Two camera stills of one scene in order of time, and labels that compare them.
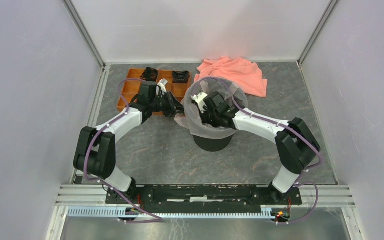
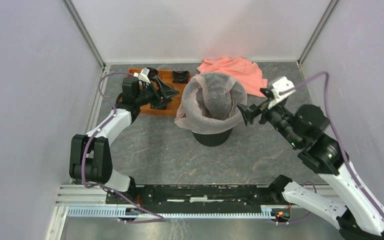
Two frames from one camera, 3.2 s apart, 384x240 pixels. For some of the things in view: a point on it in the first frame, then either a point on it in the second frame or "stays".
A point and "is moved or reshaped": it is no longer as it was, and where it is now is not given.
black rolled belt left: x=149 y=74 stays
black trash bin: x=212 y=145 is moved or reshaped
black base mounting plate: x=198 y=196 stays
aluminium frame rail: x=89 y=201 stays
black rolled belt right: x=180 y=76 stays
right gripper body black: x=210 y=117 -> x=278 y=113
